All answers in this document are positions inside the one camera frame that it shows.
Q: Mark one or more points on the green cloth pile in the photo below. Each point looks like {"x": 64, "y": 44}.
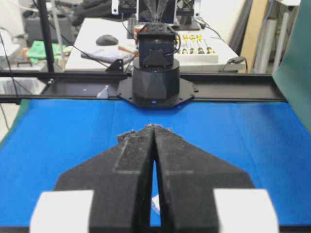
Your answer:
{"x": 37, "y": 51}

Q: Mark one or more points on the screwdriver set in white tray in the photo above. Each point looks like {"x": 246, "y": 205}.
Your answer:
{"x": 196, "y": 48}

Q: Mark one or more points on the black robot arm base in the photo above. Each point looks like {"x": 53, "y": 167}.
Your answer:
{"x": 155, "y": 81}

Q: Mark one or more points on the black computer mouse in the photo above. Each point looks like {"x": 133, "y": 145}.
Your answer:
{"x": 106, "y": 40}

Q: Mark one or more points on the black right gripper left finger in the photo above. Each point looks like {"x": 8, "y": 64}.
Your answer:
{"x": 104, "y": 194}

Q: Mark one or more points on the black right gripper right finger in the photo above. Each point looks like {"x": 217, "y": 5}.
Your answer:
{"x": 202, "y": 193}

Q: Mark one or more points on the green board panel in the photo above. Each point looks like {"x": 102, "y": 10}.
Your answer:
{"x": 293, "y": 77}

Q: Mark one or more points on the black corner bracket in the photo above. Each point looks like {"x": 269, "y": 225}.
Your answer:
{"x": 116, "y": 67}

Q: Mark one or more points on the black vertical pole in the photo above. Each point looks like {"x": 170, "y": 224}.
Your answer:
{"x": 46, "y": 34}

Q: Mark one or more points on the black aluminium frame rail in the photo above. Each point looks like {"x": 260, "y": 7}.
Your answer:
{"x": 223, "y": 87}

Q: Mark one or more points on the black monitor stand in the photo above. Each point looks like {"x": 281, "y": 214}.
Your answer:
{"x": 186, "y": 12}

